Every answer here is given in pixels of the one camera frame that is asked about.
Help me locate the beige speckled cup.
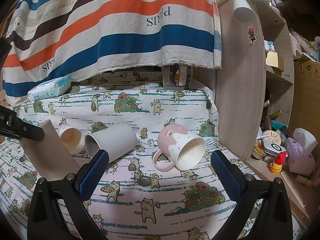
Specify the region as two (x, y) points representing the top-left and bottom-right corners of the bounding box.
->
(20, 120), (80, 181)

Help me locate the white pink paper cup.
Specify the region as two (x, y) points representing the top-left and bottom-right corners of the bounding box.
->
(57, 124), (85, 155)

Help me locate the grey cup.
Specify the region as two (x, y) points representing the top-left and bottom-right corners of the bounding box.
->
(85, 124), (137, 163)

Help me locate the red yellow toy figure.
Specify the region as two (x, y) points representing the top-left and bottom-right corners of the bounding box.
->
(269, 151), (287, 174)

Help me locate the baby wipes pack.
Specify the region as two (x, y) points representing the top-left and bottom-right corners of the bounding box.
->
(28, 76), (72, 102)

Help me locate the purple tissue pack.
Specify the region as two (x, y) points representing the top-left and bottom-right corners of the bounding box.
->
(285, 128), (318, 176)

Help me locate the striped Hermes Paris blanket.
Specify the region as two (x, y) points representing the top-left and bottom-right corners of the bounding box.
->
(2, 0), (222, 106)

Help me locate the cat print bed sheet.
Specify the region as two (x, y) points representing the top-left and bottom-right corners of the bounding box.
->
(15, 69), (264, 239)

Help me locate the cardboard box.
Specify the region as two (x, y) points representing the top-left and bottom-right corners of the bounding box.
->
(288, 60), (320, 140)

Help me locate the pink white mug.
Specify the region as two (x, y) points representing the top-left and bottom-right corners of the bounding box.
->
(152, 124), (206, 172)

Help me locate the wooden shelf unit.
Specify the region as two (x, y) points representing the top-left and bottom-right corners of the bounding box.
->
(215, 0), (320, 233)

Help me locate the cartoon sticker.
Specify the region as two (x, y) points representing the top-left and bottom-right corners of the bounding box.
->
(247, 25), (257, 44)

